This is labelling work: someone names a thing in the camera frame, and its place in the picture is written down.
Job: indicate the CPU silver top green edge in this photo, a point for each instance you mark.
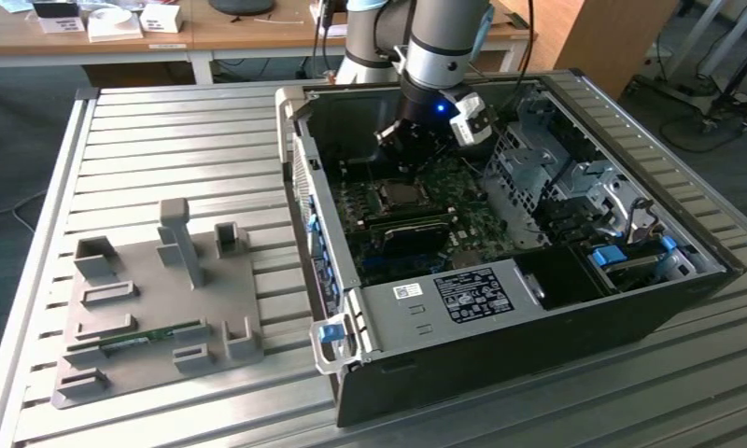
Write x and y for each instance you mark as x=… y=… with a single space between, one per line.
x=404 y=197

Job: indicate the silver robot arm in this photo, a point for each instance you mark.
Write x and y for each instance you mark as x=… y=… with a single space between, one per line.
x=440 y=46

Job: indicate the CPU socket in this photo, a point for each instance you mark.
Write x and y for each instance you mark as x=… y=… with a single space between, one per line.
x=412 y=213

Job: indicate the blue slot retainer clip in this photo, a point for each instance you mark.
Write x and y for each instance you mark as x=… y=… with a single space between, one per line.
x=313 y=223

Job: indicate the silver metal drive cage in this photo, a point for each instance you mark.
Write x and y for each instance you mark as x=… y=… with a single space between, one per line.
x=526 y=163

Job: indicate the green motherboard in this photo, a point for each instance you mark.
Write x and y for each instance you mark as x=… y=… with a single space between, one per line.
x=473 y=219

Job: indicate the black expansion card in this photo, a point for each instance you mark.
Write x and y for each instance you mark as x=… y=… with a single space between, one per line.
x=414 y=240

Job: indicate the wooden cabinet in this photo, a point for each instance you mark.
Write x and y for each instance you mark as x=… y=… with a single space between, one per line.
x=604 y=37

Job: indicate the grey power supply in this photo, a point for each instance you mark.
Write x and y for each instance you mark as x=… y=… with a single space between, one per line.
x=405 y=322

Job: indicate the blue disk carrier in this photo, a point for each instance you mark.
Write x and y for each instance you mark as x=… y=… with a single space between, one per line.
x=608 y=256

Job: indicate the dark round object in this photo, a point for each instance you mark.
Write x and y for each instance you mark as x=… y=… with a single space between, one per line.
x=243 y=5

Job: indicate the grey wheeled floor base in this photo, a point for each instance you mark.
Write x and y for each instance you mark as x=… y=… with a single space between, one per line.
x=667 y=93

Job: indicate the blue case latch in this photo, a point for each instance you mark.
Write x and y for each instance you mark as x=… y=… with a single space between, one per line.
x=332 y=332

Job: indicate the white labelled box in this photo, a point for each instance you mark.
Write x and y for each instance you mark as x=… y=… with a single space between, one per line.
x=161 y=21

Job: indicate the black open PC case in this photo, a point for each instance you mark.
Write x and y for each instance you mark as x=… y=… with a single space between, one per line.
x=473 y=373

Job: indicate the grey parts rack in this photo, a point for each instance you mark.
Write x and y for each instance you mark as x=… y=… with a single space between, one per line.
x=155 y=289

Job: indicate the white round-topped block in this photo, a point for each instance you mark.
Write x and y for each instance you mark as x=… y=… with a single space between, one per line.
x=115 y=30

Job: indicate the green RAM stick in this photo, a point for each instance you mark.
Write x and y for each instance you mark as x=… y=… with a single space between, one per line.
x=143 y=337

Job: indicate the white box black screen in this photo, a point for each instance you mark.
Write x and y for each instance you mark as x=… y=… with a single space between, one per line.
x=62 y=23

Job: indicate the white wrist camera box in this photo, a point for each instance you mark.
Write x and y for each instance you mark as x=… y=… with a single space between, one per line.
x=470 y=121

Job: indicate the wooden desk white frame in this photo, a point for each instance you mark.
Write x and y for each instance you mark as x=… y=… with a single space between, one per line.
x=268 y=37
x=69 y=44

